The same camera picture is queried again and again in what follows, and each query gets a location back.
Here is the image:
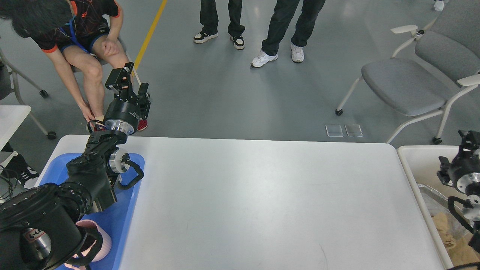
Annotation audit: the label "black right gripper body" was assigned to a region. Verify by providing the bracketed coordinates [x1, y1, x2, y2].
[437, 157, 480, 195]

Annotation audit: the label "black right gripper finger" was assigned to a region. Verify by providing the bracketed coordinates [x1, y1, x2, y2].
[458, 130, 480, 162]

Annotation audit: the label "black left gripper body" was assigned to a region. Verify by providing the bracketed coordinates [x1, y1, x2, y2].
[103, 94, 151, 135]

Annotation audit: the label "brown paper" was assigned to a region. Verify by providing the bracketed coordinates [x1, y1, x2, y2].
[432, 213, 456, 250]

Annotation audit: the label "pink ribbed mug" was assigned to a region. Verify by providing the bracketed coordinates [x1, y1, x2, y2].
[64, 219, 112, 270]

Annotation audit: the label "aluminium foil tray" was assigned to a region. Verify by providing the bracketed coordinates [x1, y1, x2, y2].
[418, 183, 472, 241]

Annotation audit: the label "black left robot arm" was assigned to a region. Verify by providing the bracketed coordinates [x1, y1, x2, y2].
[1, 63, 151, 270]

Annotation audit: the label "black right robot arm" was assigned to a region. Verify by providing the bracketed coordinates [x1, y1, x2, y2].
[437, 130, 480, 252]

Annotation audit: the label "white plastic bin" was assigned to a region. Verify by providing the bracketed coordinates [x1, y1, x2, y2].
[397, 145, 469, 269]

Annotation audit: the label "seated person in shorts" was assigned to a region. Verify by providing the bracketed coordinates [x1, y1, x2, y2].
[1, 0, 129, 131]

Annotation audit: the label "grey office chair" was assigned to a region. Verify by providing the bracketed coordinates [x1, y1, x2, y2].
[335, 0, 480, 145]

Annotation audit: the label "standing person black white shoes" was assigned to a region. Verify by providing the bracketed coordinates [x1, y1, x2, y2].
[193, 0, 246, 50]

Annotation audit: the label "blue plastic tray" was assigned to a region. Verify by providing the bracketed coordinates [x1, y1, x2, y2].
[39, 153, 142, 270]

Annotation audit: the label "grey chair far left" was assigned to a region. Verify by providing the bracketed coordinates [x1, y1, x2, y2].
[0, 47, 57, 140]

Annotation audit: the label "white side table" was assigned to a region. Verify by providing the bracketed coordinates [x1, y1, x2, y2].
[0, 105, 31, 149]

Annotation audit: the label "clear floor plate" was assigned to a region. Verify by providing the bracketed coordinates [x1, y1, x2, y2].
[325, 124, 344, 137]
[345, 124, 363, 137]

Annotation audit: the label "standing person white sneakers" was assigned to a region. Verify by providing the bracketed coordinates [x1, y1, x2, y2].
[250, 0, 325, 68]

